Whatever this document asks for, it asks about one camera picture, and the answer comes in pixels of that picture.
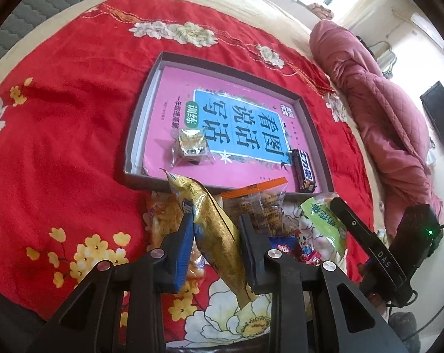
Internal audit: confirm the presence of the gold snack packet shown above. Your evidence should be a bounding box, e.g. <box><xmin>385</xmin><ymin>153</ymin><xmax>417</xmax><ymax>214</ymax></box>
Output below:
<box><xmin>165</xmin><ymin>171</ymin><xmax>257</xmax><ymax>308</ymax></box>

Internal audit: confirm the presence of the red blue candy packet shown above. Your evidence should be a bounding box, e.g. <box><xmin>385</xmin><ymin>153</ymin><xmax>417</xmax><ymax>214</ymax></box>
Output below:
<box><xmin>269</xmin><ymin>230</ymin><xmax>321</xmax><ymax>266</ymax></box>

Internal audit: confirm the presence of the green snack packet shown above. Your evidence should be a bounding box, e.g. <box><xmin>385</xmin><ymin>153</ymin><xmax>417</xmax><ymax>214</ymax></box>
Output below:
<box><xmin>300</xmin><ymin>192</ymin><xmax>347</xmax><ymax>261</ymax></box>

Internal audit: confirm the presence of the pink quilted blanket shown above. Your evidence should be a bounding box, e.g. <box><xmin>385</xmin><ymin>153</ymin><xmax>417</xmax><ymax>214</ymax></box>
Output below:
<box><xmin>309</xmin><ymin>20</ymin><xmax>443</xmax><ymax>237</ymax></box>

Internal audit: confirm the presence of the yellow puffed snack bag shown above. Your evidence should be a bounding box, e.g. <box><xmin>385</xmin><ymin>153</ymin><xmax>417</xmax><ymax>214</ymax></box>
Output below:
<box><xmin>143</xmin><ymin>191</ymin><xmax>205</xmax><ymax>297</ymax></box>

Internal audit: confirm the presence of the orange-topped clear snack bag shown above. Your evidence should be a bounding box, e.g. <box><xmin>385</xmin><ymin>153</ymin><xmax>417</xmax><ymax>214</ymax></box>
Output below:
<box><xmin>221</xmin><ymin>177</ymin><xmax>288</xmax><ymax>236</ymax></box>

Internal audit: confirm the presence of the dark chocolate bar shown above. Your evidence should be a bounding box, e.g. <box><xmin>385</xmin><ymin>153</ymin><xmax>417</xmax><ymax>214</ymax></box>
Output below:
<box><xmin>290</xmin><ymin>149</ymin><xmax>316</xmax><ymax>194</ymax></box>

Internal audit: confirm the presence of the black television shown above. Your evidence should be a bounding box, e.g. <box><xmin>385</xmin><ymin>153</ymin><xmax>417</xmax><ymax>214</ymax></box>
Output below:
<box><xmin>420</xmin><ymin>81</ymin><xmax>444</xmax><ymax>148</ymax></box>

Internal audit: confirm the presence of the clear wrapped gold snack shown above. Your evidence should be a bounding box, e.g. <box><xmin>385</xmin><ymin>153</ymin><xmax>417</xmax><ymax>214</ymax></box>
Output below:
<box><xmin>170</xmin><ymin>128</ymin><xmax>215</xmax><ymax>168</ymax></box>

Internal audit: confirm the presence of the grey cardboard box tray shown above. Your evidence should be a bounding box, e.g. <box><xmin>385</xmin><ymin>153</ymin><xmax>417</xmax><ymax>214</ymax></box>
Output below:
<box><xmin>123</xmin><ymin>52</ymin><xmax>334</xmax><ymax>198</ymax></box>

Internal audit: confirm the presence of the pink Chinese workbook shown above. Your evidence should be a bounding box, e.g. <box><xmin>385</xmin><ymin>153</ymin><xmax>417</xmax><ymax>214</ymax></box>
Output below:
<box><xmin>139</xmin><ymin>66</ymin><xmax>327</xmax><ymax>192</ymax></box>

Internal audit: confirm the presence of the red floral bedspread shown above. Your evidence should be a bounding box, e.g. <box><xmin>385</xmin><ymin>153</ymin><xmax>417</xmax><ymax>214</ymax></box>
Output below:
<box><xmin>0</xmin><ymin>0</ymin><xmax>374</xmax><ymax>352</ymax></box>

